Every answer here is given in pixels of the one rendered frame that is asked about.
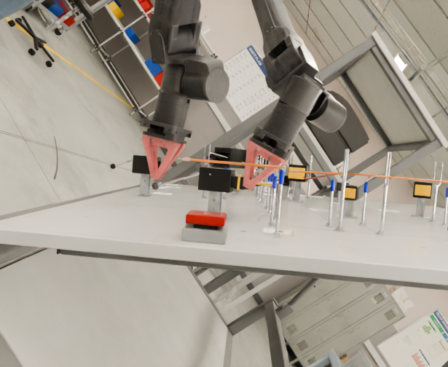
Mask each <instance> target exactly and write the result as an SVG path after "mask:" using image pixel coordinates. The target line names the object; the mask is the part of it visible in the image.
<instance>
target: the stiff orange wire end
mask: <svg viewBox="0 0 448 367"><path fill-rule="evenodd" d="M178 159H182V160H183V161H196V162H213V163H221V164H231V165H247V166H255V167H272V168H286V167H285V166H279V165H278V166H277V165H260V164H251V163H242V162H226V161H217V160H208V159H191V158H189V157H184V158H178Z"/></svg>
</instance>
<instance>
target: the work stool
mask: <svg viewBox="0 0 448 367"><path fill-rule="evenodd" d="M74 2H75V4H76V7H74V8H73V9H72V10H71V11H69V12H67V13H66V14H65V15H64V16H62V17H60V18H59V19H58V20H56V21H55V22H54V21H53V19H52V18H51V17H50V16H49V15H48V14H47V13H46V12H45V11H44V10H43V9H42V8H38V11H39V9H41V10H42V11H43V12H45V13H46V14H47V16H48V17H49V18H50V19H51V20H52V22H53V23H52V24H51V25H48V24H47V22H46V21H45V19H44V18H43V17H42V19H43V20H44V22H45V23H46V24H47V27H46V28H45V30H46V32H49V31H52V32H53V33H54V31H53V30H52V29H53V28H54V27H56V26H57V28H58V30H59V31H60V32H61V30H60V29H59V27H58V25H59V24H60V23H62V22H63V21H64V20H66V19H67V18H69V17H71V16H72V15H73V14H74V13H76V12H78V11H79V10H80V11H81V12H82V13H83V15H84V16H85V17H86V18H87V19H88V20H91V21H93V18H94V17H93V14H92V12H91V11H90V10H89V8H88V7H87V5H86V4H85V2H84V1H83V0H74ZM39 14H40V15H41V16H42V14H41V12H40V11H39ZM22 19H23V21H24V23H25V24H26V26H27V28H26V27H25V26H24V25H23V24H22ZM22 19H21V18H15V21H16V23H18V24H19V25H20V26H21V27H22V28H23V29H24V30H25V31H26V32H27V33H29V34H30V35H31V36H32V37H33V38H34V49H35V50H36V51H37V50H39V48H42V49H43V50H44V52H45V53H46V54H47V56H48V57H49V58H50V60H51V61H52V62H55V60H54V59H53V57H52V56H51V54H50V53H48V51H47V50H46V49H45V47H44V45H43V44H42V43H44V44H46V43H47V42H46V41H45V40H43V39H41V38H39V37H37V36H36V35H35V33H34V32H33V30H32V28H31V27H30V25H29V24H28V21H27V20H26V18H25V17H24V16H22ZM8 23H9V25H10V27H13V26H15V25H16V24H15V22H14V20H10V21H9V22H8ZM54 34H55V33H54ZM61 34H62V35H63V33H62V32H61ZM55 35H56V34H55ZM56 37H57V38H58V39H59V40H60V41H61V42H63V41H62V40H61V39H60V38H59V37H58V36H57V35H56ZM63 38H64V39H65V37H64V35H63ZM65 42H66V39H65ZM65 42H63V43H64V44H65ZM35 50H33V49H31V48H30V49H29V50H28V53H29V54H30V55H35V54H36V51H35ZM51 61H49V60H48V61H47V62H46V65H47V67H51V66H52V63H51Z"/></svg>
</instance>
